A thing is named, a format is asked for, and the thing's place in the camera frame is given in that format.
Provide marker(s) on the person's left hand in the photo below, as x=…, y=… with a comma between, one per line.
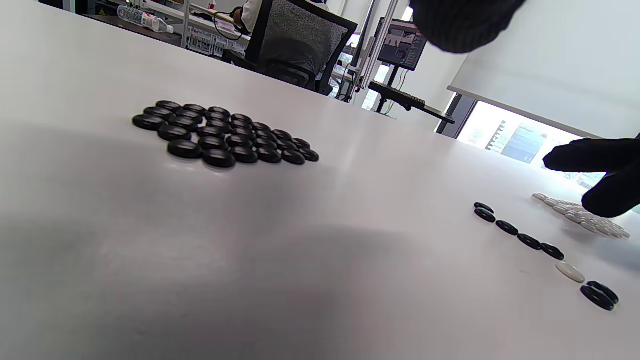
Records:
x=462, y=22

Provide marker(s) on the person's right hand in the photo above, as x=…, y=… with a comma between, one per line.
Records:
x=612, y=175

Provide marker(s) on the group of white go stones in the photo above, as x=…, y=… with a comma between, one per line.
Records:
x=582, y=215

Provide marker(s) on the pile of mixed go stones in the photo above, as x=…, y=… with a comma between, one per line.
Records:
x=530, y=242

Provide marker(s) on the group of black go stones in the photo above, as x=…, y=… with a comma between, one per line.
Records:
x=220, y=135

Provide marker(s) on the black computer monitor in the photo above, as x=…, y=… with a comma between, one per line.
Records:
x=402, y=45

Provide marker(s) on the aluminium profile stand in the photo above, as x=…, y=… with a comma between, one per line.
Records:
x=375, y=45

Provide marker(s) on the black desk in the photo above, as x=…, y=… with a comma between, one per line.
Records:
x=440, y=116

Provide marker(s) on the black keyboard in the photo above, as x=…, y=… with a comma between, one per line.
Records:
x=397, y=95

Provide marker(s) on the white roller blind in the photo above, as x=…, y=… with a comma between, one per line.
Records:
x=560, y=60

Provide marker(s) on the black mesh office chair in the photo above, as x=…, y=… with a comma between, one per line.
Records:
x=295, y=42

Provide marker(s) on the cluttered background desk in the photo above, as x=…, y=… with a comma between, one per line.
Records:
x=210, y=37

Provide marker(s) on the small brown side table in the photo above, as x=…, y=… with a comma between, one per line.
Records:
x=150, y=35

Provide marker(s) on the clear plastic water bottle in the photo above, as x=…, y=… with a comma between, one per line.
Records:
x=145, y=19

